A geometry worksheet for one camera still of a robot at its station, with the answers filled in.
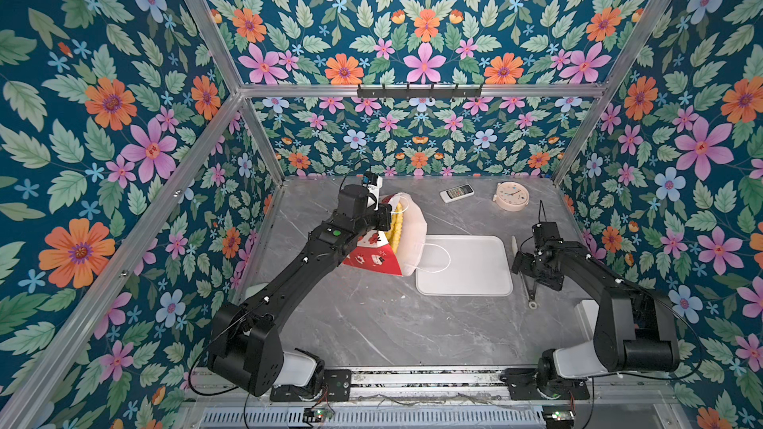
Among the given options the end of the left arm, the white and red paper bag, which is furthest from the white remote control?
the end of the left arm

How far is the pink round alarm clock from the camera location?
1.10m

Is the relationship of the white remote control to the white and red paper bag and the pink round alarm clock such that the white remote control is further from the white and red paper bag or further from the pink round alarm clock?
the white and red paper bag

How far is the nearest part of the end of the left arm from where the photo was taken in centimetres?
62

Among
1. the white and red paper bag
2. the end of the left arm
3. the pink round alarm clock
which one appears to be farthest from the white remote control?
the end of the left arm

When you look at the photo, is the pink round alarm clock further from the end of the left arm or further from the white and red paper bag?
the end of the left arm

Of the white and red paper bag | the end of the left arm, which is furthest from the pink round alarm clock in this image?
the end of the left arm

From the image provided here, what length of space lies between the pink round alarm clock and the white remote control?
0.32ft

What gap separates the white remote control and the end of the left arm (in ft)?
1.53

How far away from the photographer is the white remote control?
1143mm

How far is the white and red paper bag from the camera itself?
80 centimetres

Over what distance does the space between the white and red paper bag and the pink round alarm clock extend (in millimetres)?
386

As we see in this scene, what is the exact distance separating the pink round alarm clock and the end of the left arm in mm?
565

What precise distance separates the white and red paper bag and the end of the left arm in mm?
56

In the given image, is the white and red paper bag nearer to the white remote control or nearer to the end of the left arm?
the end of the left arm
